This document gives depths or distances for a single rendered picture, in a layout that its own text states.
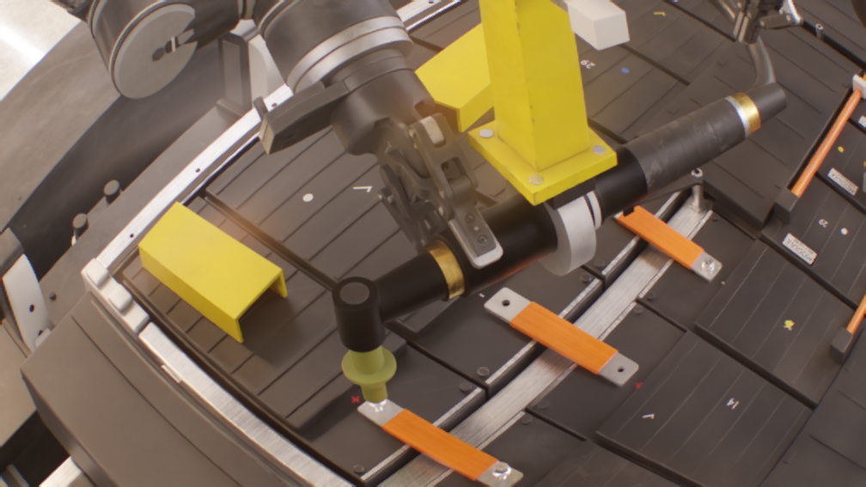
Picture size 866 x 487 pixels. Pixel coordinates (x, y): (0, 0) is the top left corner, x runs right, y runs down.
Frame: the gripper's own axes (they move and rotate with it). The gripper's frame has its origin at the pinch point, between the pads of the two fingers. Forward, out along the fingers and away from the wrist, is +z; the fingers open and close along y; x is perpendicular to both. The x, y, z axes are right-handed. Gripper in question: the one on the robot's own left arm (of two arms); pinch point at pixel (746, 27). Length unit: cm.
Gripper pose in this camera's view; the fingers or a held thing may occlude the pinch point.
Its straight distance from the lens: 128.6
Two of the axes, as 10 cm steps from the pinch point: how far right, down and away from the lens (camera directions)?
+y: -5.4, -6.8, 5.0
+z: -3.0, 7.1, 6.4
